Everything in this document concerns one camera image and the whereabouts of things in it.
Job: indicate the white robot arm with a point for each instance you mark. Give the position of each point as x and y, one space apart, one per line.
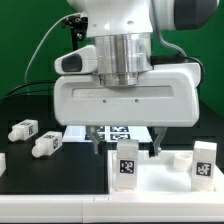
117 81

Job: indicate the white left fence block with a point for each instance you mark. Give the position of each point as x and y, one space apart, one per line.
2 163

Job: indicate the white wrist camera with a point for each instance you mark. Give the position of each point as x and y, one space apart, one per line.
81 61

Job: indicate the white front fence rail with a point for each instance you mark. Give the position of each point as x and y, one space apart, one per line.
190 207

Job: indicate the white square table top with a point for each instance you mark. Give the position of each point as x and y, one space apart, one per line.
154 174

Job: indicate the white marker base plate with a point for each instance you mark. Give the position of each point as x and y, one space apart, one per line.
111 134

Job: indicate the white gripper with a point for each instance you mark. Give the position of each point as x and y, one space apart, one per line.
164 97

